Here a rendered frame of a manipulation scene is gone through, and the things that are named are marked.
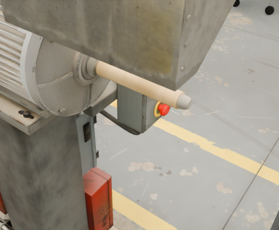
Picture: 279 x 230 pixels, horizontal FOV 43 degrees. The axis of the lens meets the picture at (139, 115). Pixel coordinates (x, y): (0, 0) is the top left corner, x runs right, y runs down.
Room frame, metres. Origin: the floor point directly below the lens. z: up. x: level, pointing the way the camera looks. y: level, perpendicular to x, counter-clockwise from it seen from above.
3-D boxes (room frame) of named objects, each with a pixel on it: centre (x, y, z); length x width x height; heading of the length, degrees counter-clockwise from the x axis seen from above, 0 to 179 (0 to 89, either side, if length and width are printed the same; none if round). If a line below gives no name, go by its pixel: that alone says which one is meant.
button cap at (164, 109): (0.83, -0.07, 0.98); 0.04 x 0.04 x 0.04; 55
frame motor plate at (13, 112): (0.77, 0.32, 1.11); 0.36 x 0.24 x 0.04; 55
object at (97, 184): (0.90, 0.22, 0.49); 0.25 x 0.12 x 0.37; 55
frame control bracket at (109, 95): (0.83, 0.09, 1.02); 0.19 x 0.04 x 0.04; 145
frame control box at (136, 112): (0.88, 0.05, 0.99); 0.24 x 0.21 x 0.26; 55
